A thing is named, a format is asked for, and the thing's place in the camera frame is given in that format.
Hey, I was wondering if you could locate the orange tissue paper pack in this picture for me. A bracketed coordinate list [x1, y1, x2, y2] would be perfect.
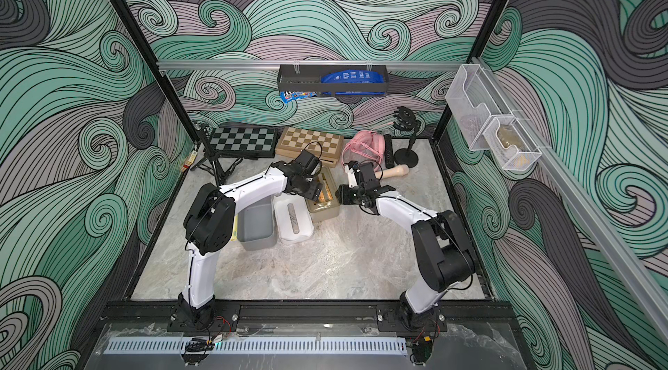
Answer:
[318, 182, 335, 204]

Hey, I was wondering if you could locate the khaki tissue box base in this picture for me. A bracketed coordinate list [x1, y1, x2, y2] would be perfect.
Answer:
[306, 199, 340, 222]

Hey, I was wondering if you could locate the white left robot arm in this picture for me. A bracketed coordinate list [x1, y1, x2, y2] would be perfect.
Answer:
[181, 154, 322, 313]

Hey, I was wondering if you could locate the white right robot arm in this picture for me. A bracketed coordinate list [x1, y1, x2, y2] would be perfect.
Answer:
[336, 161, 476, 314]

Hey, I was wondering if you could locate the white tissue box lid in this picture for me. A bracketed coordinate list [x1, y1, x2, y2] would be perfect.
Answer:
[272, 194, 314, 245]

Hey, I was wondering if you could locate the wooden chessboard box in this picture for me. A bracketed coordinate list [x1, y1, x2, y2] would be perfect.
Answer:
[275, 128, 344, 168]

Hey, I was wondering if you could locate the grey tissue box base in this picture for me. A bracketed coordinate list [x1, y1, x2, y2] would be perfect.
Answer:
[238, 197, 278, 252]

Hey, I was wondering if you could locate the wooden pestle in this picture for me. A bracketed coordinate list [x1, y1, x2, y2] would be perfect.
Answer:
[375, 165, 410, 180]

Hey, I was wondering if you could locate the black remote control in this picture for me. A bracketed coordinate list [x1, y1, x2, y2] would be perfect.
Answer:
[383, 134, 395, 169]

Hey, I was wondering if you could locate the pink mesh food cover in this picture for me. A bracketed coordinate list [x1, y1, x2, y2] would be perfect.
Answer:
[340, 130, 385, 171]

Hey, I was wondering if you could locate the black green chessboard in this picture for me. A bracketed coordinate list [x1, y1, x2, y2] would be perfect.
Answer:
[210, 128, 278, 160]

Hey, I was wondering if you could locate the black hand model stand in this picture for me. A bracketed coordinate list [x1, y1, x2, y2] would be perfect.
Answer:
[393, 106, 420, 169]

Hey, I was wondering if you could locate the black tripod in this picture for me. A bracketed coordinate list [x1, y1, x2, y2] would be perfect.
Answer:
[191, 123, 244, 187]

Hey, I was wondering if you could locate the blue plastic package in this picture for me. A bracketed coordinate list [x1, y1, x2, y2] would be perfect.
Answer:
[321, 69, 385, 84]

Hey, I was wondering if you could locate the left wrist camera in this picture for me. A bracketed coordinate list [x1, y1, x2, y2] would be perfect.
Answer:
[294, 149, 322, 178]

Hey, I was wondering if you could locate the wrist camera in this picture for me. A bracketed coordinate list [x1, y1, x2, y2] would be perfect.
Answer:
[344, 161, 359, 187]
[294, 149, 322, 178]

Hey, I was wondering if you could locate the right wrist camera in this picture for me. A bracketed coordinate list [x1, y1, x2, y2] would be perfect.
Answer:
[344, 161, 359, 187]

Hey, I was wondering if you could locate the black wall shelf basket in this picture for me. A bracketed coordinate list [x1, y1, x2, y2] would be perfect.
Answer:
[278, 64, 390, 96]

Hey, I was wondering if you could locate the clear wall bin large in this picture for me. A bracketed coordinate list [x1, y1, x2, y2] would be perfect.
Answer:
[446, 64, 510, 151]

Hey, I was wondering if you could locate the clear wall bin small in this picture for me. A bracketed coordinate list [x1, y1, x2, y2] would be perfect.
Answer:
[483, 115, 541, 173]

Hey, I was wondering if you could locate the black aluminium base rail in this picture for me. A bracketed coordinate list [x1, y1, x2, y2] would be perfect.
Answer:
[100, 300, 519, 335]

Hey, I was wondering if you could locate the white slotted cable duct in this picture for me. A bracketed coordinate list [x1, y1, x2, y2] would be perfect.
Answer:
[102, 337, 408, 357]

